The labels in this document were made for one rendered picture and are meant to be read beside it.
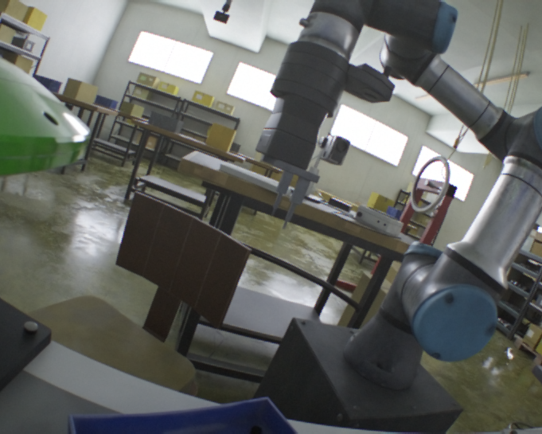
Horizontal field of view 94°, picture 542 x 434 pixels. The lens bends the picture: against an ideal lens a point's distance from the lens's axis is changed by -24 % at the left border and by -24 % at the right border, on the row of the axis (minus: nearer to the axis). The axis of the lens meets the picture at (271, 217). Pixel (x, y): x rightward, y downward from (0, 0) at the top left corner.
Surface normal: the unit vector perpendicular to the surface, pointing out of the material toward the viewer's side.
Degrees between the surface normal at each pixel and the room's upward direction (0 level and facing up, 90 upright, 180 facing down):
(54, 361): 0
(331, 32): 90
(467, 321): 95
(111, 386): 0
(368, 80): 90
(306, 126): 70
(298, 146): 90
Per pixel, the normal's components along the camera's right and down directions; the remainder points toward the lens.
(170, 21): 0.08, 0.20
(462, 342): -0.26, 0.16
